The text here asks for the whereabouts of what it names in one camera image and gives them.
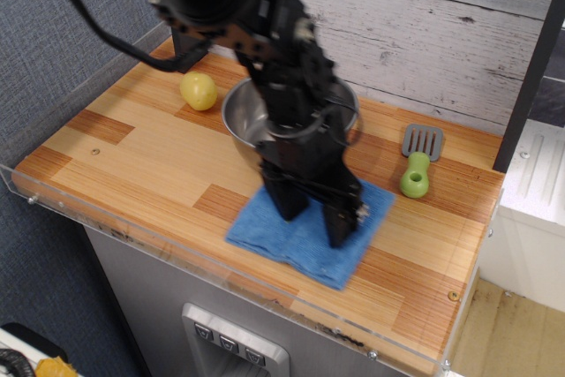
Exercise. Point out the dark right frame post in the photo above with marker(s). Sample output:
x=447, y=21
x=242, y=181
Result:
x=548, y=37

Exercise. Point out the white toy sink counter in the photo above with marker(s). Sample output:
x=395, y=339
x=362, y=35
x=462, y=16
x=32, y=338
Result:
x=524, y=247

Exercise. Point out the yellow object bottom left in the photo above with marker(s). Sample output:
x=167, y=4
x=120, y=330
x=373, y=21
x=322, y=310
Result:
x=54, y=367

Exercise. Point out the stainless steel bowl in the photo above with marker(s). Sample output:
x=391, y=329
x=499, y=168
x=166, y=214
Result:
x=244, y=114

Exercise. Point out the grey dispenser button panel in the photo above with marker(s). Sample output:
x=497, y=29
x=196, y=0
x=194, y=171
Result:
x=223, y=348

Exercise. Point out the black white bottom-left equipment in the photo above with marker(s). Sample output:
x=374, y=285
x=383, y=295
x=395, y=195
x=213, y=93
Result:
x=30, y=346

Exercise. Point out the grey green toy spatula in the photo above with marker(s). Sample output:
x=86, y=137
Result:
x=421, y=146

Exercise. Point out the silver toy fridge cabinet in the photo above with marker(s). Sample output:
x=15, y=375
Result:
x=152, y=294

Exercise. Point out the yellow toy potato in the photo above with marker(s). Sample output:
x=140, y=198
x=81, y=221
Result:
x=198, y=90

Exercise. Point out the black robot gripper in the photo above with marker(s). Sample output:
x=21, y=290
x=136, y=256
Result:
x=303, y=161

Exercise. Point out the blue microfiber cloth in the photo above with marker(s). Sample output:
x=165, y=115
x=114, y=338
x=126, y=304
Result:
x=303, y=242

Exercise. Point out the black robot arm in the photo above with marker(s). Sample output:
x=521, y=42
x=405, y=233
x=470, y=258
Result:
x=275, y=42

